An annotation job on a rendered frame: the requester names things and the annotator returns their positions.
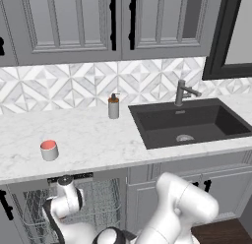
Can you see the grey base cupboard front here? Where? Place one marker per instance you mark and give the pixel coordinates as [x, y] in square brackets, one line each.
[5, 221]

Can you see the grey base cupboard door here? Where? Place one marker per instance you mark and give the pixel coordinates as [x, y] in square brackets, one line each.
[229, 192]
[141, 202]

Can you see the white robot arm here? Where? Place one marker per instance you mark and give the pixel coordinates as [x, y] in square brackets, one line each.
[183, 202]

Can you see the grey dishwasher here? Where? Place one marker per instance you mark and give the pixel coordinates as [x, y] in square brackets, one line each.
[108, 179]

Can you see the black kitchen sink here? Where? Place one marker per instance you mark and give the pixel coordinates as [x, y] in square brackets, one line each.
[183, 121]

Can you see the grey metal tap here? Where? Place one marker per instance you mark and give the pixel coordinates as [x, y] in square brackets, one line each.
[181, 92]

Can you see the wide grey wall cupboard door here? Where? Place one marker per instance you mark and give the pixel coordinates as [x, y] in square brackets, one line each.
[65, 25]

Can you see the grey false drawer panel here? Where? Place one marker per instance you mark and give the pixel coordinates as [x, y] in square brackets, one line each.
[197, 164]

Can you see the grey soap dispenser bottle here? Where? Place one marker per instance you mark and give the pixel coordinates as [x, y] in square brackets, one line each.
[113, 108]

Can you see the narrow grey wall cupboard door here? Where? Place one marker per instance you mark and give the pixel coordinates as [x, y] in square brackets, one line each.
[5, 25]

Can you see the grey cup with red inside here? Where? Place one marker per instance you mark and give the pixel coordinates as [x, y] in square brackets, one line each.
[49, 150]

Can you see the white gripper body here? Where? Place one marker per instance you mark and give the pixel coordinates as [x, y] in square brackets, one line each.
[58, 208]

